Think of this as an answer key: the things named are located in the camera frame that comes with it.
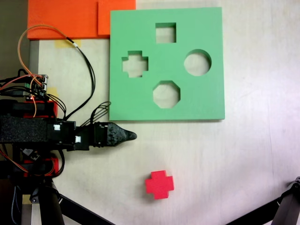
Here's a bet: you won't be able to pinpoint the blue white braided cable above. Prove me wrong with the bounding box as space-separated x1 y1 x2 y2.
11 185 22 225

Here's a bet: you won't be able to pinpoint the circuit board with green terminal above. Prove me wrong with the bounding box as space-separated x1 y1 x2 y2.
24 74 49 100

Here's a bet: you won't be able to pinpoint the black driver circuit board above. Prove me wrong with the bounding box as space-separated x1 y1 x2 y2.
22 149 40 162

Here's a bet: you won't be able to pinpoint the long black cable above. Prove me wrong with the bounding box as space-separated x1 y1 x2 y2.
66 37 96 120

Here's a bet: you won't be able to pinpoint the yellow tape piece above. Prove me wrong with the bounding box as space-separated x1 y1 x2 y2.
55 39 82 49
48 87 59 100

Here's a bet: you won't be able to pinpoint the red and orange wires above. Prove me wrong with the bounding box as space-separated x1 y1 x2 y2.
0 144 56 178

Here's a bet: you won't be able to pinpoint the black usb cable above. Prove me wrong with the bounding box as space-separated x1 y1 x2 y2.
0 90 28 97

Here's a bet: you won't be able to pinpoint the orange wire loop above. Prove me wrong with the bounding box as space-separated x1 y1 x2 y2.
17 24 69 118

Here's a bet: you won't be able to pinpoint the red printed base clamp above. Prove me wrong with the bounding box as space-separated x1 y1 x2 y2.
22 100 59 119
22 158 59 177

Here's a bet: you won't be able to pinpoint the black power cable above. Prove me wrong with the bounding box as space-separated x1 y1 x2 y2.
0 69 31 90

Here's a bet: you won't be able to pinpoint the large orange foam block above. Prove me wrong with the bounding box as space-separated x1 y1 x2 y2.
27 0 111 39

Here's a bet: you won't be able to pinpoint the black camera tripod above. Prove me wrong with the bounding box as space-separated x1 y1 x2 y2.
29 179 117 225

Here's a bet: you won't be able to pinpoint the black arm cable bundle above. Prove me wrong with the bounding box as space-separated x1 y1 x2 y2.
81 101 112 128

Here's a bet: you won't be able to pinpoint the green shape hole board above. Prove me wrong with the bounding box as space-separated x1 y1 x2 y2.
109 7 225 122

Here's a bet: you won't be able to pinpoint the black notched tripod stand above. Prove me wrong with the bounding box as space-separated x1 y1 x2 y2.
225 175 300 225

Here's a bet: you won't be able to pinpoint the red cross columnar block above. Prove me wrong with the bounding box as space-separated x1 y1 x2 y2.
144 170 175 200

